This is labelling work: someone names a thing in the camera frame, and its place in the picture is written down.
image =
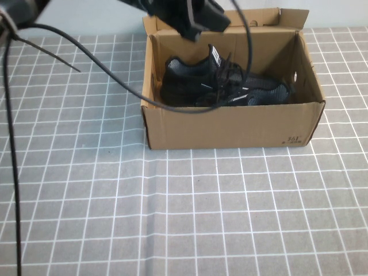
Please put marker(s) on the black knit sneaker, tied laces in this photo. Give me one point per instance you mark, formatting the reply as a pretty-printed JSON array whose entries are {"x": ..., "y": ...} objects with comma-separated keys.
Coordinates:
[{"x": 184, "y": 83}]

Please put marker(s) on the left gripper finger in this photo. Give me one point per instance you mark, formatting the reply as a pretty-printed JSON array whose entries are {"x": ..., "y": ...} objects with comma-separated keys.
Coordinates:
[{"x": 212, "y": 17}]

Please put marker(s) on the brown cardboard shoe box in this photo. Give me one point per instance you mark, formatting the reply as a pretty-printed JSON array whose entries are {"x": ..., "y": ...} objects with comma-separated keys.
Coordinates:
[{"x": 230, "y": 129}]

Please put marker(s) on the black knit sneaker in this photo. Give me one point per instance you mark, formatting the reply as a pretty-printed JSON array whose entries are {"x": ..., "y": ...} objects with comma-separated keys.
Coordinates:
[
  {"x": 184, "y": 83},
  {"x": 267, "y": 92}
]

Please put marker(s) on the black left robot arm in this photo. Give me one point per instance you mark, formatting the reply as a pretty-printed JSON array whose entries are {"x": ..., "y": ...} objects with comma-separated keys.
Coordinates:
[{"x": 23, "y": 8}]

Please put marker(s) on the grey white-checked tablecloth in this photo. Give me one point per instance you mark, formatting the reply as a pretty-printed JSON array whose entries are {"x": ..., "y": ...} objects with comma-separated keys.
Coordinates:
[{"x": 86, "y": 172}]

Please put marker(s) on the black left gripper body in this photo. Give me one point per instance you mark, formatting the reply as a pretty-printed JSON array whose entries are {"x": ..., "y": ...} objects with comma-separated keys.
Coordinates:
[{"x": 172, "y": 14}]

